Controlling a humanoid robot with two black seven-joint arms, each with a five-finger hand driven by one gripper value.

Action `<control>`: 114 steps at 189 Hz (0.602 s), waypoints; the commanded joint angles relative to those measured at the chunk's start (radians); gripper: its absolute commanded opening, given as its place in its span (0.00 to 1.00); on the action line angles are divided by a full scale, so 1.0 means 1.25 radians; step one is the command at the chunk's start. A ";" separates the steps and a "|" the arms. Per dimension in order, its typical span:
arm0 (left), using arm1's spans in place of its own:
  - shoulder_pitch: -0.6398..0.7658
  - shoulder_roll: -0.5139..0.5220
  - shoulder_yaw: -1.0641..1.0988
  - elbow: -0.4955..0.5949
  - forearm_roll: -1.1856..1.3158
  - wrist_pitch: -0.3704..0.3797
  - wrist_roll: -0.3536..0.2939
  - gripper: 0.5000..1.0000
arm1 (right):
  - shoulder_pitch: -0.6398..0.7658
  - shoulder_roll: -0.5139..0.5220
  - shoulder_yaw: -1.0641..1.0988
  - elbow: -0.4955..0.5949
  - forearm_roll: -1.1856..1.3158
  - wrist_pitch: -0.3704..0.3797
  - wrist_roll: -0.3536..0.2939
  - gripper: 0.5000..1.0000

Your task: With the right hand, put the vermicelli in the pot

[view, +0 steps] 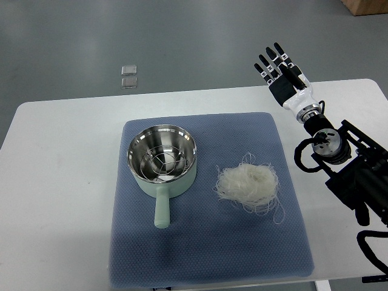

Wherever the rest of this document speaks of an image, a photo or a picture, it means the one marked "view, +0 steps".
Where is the brown cardboard box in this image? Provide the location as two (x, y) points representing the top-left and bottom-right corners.
(343, 0), (387, 16)

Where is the blue textured mat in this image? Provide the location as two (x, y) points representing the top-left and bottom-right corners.
(109, 113), (314, 289)

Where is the wire steaming rack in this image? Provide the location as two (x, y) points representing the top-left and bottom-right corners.
(139, 145), (190, 182)

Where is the white table leg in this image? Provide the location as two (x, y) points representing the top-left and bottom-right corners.
(315, 280), (332, 291)

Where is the upper metal floor plate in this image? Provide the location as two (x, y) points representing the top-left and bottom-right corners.
(121, 65), (137, 76)

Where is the lower metal floor plate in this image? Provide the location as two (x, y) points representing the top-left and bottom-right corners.
(121, 76), (138, 89)

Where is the mint green steel pot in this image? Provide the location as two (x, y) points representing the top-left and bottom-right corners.
(127, 124), (197, 229)

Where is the metal floor plate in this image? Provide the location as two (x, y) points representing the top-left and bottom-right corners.
(121, 65), (137, 76)
(121, 76), (138, 89)

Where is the white vermicelli bundle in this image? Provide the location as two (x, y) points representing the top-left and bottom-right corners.
(213, 152), (286, 225)

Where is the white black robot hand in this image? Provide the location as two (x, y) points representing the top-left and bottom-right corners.
(254, 42), (323, 123)

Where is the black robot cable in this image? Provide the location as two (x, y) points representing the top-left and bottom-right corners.
(356, 230), (388, 276)

